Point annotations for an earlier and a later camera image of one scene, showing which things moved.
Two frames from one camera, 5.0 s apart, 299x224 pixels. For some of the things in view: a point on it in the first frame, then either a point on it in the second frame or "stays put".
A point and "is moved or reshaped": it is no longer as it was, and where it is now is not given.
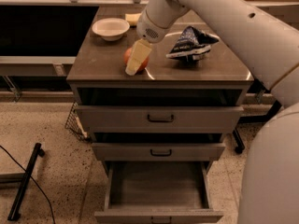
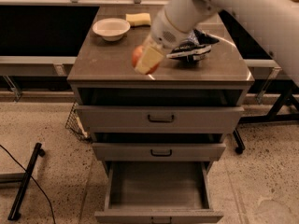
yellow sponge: [133, 19] stays put
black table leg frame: [262, 119] stays put
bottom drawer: [159, 192] stays put
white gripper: [148, 28] → [163, 32]
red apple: [142, 66] is moved or reshaped
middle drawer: [158, 151] stays put
